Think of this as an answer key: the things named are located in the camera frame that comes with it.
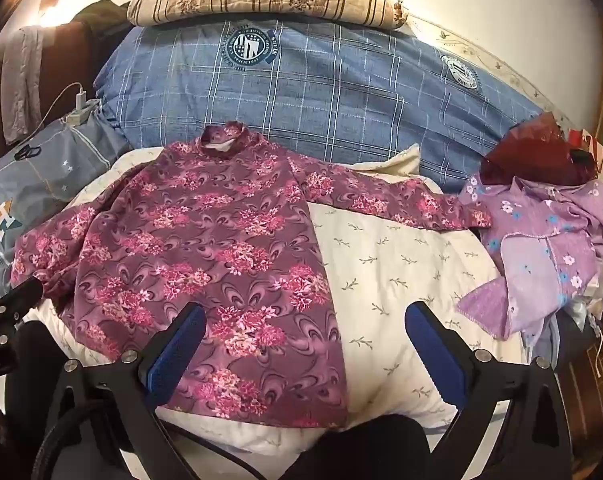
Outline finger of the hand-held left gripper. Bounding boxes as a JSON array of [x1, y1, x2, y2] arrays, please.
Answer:
[[0, 276, 44, 322]]

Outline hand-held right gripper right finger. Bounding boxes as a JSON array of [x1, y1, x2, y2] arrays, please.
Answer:
[[405, 301, 575, 480]]

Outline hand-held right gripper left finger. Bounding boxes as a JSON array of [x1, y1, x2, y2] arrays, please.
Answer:
[[31, 302, 207, 480]]

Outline pink floral shirt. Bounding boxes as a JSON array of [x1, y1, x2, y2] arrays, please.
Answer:
[[10, 121, 492, 433]]

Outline cream leaf-print pillow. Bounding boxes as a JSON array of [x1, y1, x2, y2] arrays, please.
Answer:
[[21, 144, 529, 466]]

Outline grey-blue star-print pillow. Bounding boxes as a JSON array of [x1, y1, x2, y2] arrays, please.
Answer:
[[0, 110, 132, 296]]

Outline person's dark trousers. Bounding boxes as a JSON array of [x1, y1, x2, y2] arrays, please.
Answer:
[[284, 412, 432, 480]]

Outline lilac floral garment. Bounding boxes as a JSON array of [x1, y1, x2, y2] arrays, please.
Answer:
[[456, 172, 603, 348]]

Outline white power strip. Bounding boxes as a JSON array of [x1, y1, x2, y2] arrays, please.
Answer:
[[65, 101, 102, 127]]

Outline grey hanging cloth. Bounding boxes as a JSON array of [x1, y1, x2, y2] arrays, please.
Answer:
[[1, 25, 44, 143]]

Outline red plastic bag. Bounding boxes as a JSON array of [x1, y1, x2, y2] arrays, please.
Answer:
[[481, 112, 599, 188]]

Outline dark brown furniture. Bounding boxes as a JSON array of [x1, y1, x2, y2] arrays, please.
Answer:
[[36, 1, 132, 128]]

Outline black cable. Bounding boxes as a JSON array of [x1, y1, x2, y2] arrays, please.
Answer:
[[156, 407, 264, 480]]

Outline black hair tie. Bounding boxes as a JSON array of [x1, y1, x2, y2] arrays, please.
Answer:
[[14, 144, 43, 164]]

